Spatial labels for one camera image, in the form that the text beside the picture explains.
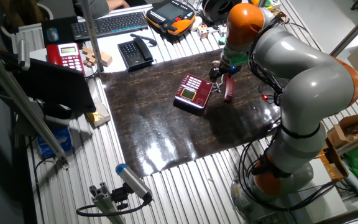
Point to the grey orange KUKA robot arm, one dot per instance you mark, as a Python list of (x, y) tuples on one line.
[(306, 81)]

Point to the maroon telephone base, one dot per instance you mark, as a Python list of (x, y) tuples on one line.
[(194, 90)]

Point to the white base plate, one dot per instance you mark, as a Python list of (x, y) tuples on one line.
[(325, 199)]

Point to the slanted aluminium frame post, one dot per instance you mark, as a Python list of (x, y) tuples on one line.
[(353, 32)]

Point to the large wooden block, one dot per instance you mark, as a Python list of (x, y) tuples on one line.
[(106, 59)]

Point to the small green block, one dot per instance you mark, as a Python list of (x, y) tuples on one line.
[(222, 40)]

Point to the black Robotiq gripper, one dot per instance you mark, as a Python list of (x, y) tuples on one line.
[(226, 67)]

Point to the maroon telephone handset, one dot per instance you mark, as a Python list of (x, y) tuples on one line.
[(229, 90)]

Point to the white Rubik's cube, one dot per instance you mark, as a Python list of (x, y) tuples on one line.
[(203, 31)]

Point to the black flat panel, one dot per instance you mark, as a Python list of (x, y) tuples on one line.
[(57, 87)]

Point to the orange black teach pendant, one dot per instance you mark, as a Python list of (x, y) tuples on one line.
[(171, 15)]

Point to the grey computer mouse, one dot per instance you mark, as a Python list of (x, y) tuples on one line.
[(52, 35)]

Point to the bright red desk telephone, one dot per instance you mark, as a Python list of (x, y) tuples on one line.
[(64, 57)]

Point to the black filament spool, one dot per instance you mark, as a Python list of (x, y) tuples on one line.
[(217, 9)]

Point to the black desk telephone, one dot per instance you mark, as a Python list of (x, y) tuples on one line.
[(134, 54)]

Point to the aluminium profile camera mount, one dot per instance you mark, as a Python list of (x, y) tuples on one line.
[(104, 202)]

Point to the black computer keyboard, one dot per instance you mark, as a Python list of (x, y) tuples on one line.
[(110, 25)]

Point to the small wooden blocks pile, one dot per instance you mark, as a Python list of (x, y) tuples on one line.
[(88, 56)]

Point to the small open cardboard box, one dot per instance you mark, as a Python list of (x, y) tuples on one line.
[(99, 115)]

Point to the silver camera on bar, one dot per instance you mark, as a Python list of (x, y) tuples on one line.
[(23, 54)]

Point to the dark marble pattern mat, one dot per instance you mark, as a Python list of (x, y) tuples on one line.
[(154, 118)]

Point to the black mouse pad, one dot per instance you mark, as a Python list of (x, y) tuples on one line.
[(65, 26)]

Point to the long diagonal aluminium bar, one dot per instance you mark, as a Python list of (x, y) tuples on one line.
[(20, 102)]

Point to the brown open cardboard box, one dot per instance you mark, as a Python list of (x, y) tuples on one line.
[(350, 129)]

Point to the blue plastic packet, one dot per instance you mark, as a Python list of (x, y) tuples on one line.
[(56, 141)]

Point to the vertical aluminium post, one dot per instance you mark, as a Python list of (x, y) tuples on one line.
[(91, 34)]

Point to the person's forearm grey sleeve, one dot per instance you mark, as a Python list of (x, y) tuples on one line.
[(101, 6)]

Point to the silver camera with blue cap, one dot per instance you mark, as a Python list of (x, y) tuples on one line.
[(134, 182)]

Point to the orange cardboard box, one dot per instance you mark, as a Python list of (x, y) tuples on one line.
[(332, 165)]

